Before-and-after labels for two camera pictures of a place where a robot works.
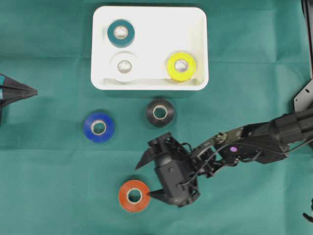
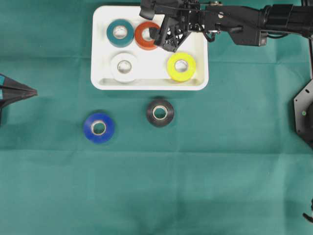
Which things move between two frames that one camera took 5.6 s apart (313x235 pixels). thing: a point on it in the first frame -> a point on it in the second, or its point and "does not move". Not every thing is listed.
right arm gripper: [177, 167] -> [181, 17]
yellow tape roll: [181, 76] does not move
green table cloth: [54, 180] does not move
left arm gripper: [13, 90] does not move
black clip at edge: [305, 216] does not move
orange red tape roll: [123, 199] -> [145, 44]
